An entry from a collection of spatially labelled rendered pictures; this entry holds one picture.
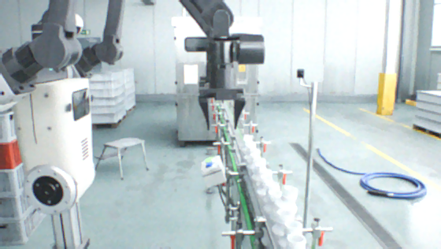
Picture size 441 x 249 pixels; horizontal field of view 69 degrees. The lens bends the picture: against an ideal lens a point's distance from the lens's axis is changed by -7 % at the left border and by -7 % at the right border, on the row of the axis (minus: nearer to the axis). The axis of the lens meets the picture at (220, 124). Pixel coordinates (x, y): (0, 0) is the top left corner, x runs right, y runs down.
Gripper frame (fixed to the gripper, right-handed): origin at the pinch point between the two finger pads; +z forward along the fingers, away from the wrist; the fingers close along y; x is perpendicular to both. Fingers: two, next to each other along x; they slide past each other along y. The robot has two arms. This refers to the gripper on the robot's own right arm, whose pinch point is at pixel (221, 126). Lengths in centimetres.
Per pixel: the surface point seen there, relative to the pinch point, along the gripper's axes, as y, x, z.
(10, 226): -161, 175, 116
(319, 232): 24.9, -2.5, 28.8
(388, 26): 500, 736, -89
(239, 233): 3.8, -1.5, 27.7
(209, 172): -0.8, 41.7, 26.1
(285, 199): 15.3, -2.5, 18.6
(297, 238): 13.9, -17.3, 20.8
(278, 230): 12.2, -8.4, 23.7
